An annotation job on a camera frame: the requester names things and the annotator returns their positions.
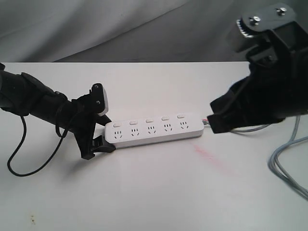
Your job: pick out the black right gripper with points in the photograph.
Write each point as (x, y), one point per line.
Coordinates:
(276, 88)

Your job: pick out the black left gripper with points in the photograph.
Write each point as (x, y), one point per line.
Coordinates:
(82, 124)

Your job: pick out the white five-outlet power strip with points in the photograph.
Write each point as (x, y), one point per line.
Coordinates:
(144, 131)

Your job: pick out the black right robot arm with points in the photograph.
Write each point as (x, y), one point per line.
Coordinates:
(276, 87)

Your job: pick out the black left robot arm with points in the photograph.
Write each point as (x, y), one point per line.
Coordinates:
(23, 94)

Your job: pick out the grey backdrop cloth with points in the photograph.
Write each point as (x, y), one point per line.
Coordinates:
(120, 30)

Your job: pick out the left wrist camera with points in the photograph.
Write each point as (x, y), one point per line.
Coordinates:
(98, 99)

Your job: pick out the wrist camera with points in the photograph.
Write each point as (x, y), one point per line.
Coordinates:
(248, 29)
(98, 99)

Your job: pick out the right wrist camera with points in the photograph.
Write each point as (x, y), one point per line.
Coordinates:
(248, 29)

